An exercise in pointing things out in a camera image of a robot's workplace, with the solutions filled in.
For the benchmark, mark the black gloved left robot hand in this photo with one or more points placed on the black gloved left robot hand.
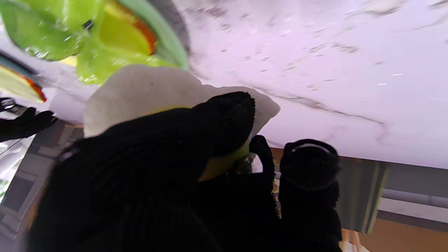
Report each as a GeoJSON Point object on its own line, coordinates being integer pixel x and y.
{"type": "Point", "coordinates": [140, 182]}

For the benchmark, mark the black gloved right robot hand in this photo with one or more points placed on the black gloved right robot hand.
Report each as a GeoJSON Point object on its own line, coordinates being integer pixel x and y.
{"type": "Point", "coordinates": [24, 126]}

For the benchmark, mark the yellow toast bread slice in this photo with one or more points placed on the yellow toast bread slice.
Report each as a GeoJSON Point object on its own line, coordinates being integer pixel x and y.
{"type": "Point", "coordinates": [122, 35]}
{"type": "Point", "coordinates": [17, 85]}

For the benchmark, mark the fried egg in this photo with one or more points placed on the fried egg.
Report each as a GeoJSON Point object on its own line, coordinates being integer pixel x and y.
{"type": "Point", "coordinates": [140, 91]}

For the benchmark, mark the green lettuce leaf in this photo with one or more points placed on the green lettuce leaf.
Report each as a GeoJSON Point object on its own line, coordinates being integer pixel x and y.
{"type": "Point", "coordinates": [38, 31]}

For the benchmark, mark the light green plate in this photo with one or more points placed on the light green plate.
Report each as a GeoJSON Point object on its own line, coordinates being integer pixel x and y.
{"type": "Point", "coordinates": [171, 45]}

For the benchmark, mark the teal round plate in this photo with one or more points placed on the teal round plate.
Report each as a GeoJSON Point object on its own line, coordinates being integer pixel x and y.
{"type": "Point", "coordinates": [14, 62]}

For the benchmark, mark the dark green ribbed vase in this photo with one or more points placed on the dark green ribbed vase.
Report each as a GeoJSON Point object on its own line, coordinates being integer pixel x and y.
{"type": "Point", "coordinates": [360, 192]}

